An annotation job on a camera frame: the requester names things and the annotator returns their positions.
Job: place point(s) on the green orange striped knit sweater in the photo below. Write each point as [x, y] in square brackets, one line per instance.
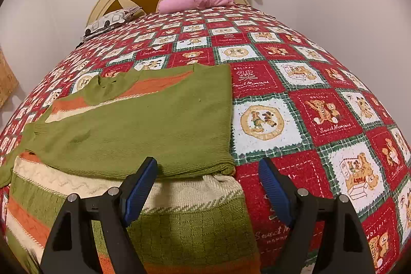
[144, 139]

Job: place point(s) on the red teddy bear patchwork bedspread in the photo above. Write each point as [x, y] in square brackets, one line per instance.
[292, 101]

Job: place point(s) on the beige curtain at left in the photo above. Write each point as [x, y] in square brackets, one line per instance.
[8, 81]

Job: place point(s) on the grey white patterned pillow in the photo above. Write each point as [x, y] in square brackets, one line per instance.
[112, 20]

